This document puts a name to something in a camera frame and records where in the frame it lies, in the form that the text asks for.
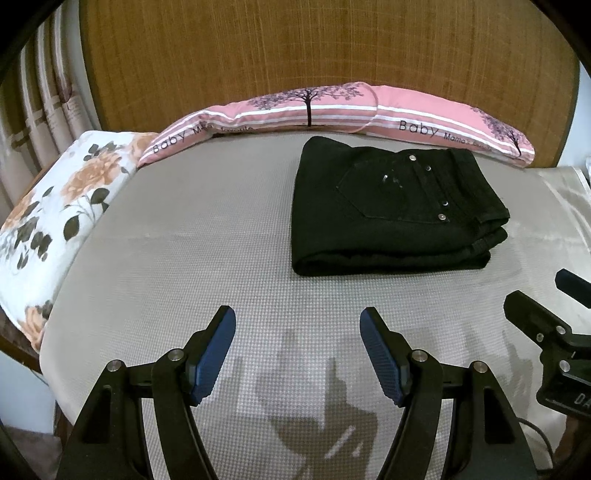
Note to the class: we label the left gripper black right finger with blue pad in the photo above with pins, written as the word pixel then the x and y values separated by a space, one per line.
pixel 486 440

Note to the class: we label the pink striped Baby pillow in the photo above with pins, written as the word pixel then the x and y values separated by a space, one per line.
pixel 424 118

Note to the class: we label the beige striped curtain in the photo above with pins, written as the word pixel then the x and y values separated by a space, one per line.
pixel 46 102

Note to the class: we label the beige woven bed mat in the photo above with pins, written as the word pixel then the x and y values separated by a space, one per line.
pixel 297 397

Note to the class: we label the floral white pillow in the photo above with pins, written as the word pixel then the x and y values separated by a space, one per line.
pixel 43 234

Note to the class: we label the pink striped tree pillow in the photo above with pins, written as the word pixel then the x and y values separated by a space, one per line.
pixel 348 106

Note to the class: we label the black denim pants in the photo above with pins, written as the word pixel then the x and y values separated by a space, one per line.
pixel 366 210

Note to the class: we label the white dotted bedsheet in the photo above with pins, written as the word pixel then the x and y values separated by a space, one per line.
pixel 587 169

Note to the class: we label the wooden headboard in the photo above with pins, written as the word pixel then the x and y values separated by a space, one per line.
pixel 151 62

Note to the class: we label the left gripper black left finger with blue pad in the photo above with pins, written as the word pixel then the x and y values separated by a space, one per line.
pixel 109 438

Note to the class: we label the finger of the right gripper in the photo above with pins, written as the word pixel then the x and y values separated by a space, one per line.
pixel 574 286
pixel 538 323

